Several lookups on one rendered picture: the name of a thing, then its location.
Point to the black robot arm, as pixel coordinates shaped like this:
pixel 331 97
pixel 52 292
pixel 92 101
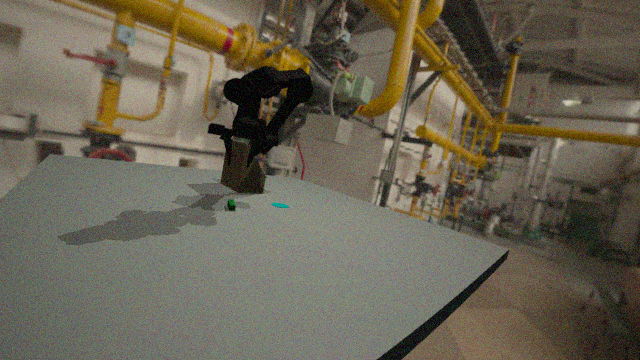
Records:
pixel 266 82

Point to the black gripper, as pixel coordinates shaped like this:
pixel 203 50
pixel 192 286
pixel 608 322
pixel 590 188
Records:
pixel 226 135

